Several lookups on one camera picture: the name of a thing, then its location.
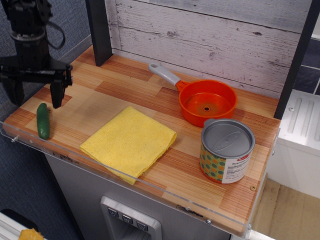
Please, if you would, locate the clear acrylic front guard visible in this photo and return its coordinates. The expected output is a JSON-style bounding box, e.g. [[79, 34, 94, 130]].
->
[[0, 122, 252, 240]]

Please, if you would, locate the orange toy pot grey handle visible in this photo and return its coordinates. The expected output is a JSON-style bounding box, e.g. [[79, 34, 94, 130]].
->
[[148, 63, 238, 127]]

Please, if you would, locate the grey toy fridge cabinet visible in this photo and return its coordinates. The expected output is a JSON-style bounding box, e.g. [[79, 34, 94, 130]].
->
[[45, 154, 231, 240]]

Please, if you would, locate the green toy pickle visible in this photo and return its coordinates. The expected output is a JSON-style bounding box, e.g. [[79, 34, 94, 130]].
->
[[36, 103, 50, 140]]

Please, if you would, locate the white toy sink unit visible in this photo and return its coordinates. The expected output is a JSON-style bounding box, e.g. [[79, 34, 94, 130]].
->
[[266, 90, 320, 198]]

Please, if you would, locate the yellow folded towel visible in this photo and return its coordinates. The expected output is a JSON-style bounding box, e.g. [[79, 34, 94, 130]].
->
[[80, 106, 177, 185]]

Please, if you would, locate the yellow black object corner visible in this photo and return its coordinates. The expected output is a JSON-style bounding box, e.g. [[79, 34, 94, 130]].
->
[[18, 228, 45, 240]]

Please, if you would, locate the black right shelf post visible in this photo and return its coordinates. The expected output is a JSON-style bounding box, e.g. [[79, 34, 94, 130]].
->
[[273, 0, 320, 120]]

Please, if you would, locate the silver water dispenser panel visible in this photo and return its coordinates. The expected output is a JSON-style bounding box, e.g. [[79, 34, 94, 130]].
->
[[100, 196, 163, 240]]

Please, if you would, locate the patterned can grey lid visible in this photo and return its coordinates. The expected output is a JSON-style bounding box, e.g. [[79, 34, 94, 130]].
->
[[199, 118, 256, 184]]

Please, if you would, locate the black left shelf post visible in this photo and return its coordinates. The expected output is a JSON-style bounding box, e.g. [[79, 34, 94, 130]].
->
[[85, 0, 113, 67]]

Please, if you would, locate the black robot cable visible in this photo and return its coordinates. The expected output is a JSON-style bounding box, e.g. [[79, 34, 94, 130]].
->
[[46, 21, 66, 50]]

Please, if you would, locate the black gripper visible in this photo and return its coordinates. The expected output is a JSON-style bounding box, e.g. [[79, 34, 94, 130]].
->
[[0, 34, 73, 109]]

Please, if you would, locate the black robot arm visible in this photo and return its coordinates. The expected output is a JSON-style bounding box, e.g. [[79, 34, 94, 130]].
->
[[0, 0, 73, 109]]

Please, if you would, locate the black shelf post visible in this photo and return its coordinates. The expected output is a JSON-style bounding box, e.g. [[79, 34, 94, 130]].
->
[[85, 0, 113, 67], [273, 0, 320, 120]]

